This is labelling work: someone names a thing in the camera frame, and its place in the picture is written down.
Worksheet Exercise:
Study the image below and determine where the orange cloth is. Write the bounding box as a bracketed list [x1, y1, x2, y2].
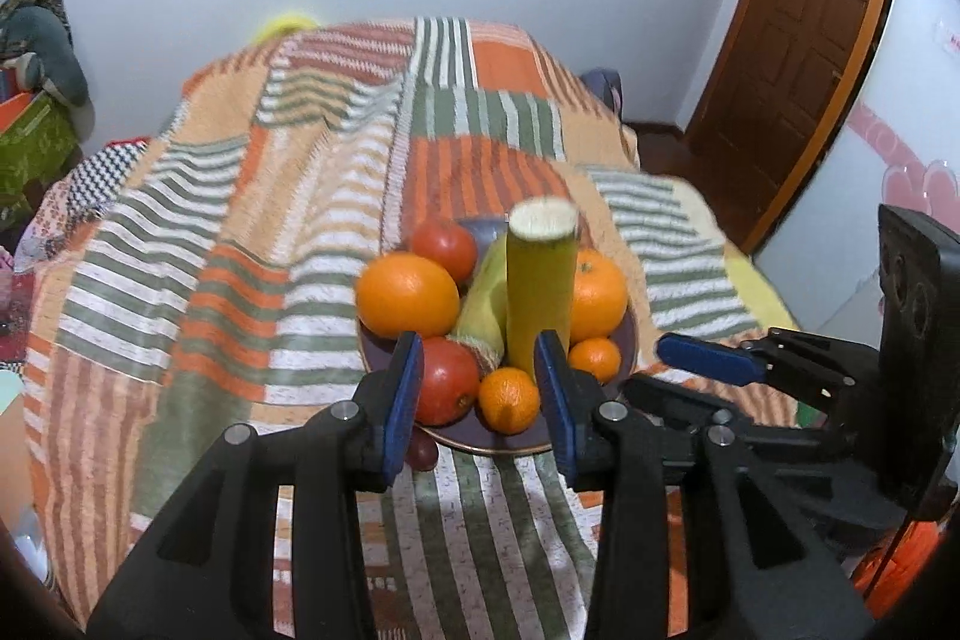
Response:
[853, 520, 947, 620]

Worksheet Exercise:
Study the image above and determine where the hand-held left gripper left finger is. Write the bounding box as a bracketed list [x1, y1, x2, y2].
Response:
[86, 331, 426, 640]

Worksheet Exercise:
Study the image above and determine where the striped patchwork blanket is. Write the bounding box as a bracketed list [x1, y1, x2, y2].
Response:
[22, 16, 796, 640]

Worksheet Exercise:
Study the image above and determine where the purple plate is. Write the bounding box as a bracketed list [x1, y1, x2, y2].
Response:
[356, 216, 638, 455]

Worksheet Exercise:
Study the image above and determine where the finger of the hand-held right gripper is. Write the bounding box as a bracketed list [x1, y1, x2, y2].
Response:
[621, 372, 841, 461]
[656, 326, 882, 416]

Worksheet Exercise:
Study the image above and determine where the checkered cloth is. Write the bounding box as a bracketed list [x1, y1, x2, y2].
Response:
[66, 139, 152, 215]

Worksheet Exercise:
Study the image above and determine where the grey plush toy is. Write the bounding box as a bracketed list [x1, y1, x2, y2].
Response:
[0, 6, 92, 109]

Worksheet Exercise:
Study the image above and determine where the brown wooden door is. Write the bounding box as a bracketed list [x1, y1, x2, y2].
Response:
[686, 0, 902, 253]

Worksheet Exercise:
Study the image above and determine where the yellow sheet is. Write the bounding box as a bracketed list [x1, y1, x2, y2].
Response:
[721, 248, 797, 330]

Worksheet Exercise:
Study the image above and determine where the yellow round object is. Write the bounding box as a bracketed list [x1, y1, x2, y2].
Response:
[251, 10, 325, 46]

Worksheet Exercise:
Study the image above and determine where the large orange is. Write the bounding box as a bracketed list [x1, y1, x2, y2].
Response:
[355, 251, 461, 339]

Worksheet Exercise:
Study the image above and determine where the floral cloth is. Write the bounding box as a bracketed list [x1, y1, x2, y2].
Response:
[15, 182, 100, 268]

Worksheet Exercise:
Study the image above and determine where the small tangerine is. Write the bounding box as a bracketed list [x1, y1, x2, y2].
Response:
[568, 337, 623, 384]
[478, 367, 542, 435]

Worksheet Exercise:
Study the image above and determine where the red tomato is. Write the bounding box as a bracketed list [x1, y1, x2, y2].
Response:
[415, 337, 482, 427]
[410, 216, 479, 283]

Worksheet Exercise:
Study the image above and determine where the small dark red plum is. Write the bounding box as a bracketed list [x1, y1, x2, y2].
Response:
[405, 430, 438, 472]

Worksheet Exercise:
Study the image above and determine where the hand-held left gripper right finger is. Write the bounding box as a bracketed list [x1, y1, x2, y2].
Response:
[532, 329, 875, 640]

